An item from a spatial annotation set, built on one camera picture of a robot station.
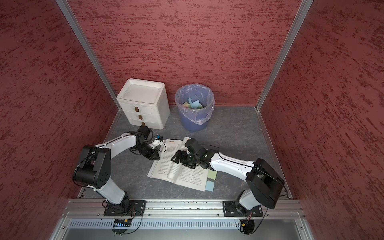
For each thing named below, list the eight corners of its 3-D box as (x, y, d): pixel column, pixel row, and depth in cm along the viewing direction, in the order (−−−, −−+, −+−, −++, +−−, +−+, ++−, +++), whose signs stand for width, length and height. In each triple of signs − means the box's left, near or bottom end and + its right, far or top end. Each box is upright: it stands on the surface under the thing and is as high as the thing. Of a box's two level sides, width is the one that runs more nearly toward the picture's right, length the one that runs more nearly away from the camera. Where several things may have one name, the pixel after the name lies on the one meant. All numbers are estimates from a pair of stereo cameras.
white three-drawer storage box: (127, 125, 110) (112, 99, 90) (140, 104, 125) (130, 78, 105) (162, 131, 107) (155, 106, 87) (172, 109, 122) (167, 82, 101)
